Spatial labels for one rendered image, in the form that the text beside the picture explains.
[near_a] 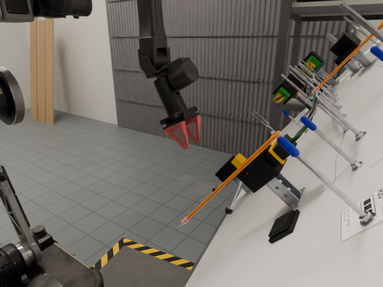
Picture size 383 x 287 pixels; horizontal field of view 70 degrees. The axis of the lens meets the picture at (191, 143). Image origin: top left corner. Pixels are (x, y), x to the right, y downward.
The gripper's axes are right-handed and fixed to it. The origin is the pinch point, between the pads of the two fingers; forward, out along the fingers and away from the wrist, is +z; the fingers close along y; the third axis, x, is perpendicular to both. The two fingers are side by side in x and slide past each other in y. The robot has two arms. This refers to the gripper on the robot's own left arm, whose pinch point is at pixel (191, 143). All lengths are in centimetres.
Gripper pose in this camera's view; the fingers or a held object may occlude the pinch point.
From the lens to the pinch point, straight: 76.5
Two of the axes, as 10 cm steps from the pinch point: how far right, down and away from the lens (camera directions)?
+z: 4.1, 9.1, 0.5
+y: 5.7, -2.9, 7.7
